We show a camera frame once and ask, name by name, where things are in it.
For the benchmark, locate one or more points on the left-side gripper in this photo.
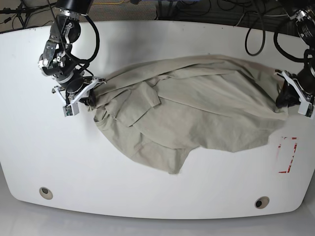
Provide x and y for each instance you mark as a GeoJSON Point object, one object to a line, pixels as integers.
{"type": "Point", "coordinates": [288, 96]}

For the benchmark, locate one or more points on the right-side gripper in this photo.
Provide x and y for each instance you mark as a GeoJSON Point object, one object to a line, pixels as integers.
{"type": "Point", "coordinates": [77, 85]}

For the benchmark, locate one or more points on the beige T-shirt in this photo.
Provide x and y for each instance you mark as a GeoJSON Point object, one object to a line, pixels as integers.
{"type": "Point", "coordinates": [157, 112]}

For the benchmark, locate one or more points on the red tape rectangle marking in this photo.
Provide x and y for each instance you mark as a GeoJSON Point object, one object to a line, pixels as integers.
{"type": "Point", "coordinates": [285, 154]}

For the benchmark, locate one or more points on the black tripod stand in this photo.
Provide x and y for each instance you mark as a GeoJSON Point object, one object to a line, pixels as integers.
{"type": "Point", "coordinates": [22, 12]}

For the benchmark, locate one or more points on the right-side wrist camera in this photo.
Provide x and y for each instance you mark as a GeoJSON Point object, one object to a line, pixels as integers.
{"type": "Point", "coordinates": [71, 109]}

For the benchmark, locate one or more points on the left-side wrist camera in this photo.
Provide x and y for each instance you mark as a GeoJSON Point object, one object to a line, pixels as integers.
{"type": "Point", "coordinates": [307, 109]}

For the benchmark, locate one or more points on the left table cable grommet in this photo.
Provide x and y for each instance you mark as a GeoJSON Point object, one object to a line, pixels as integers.
{"type": "Point", "coordinates": [46, 193]}

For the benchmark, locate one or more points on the table cable grommet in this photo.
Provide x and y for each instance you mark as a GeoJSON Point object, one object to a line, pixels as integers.
{"type": "Point", "coordinates": [46, 193]}
{"type": "Point", "coordinates": [262, 202]}

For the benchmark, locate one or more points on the right table cable grommet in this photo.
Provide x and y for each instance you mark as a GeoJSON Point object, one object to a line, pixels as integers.
{"type": "Point", "coordinates": [262, 202]}

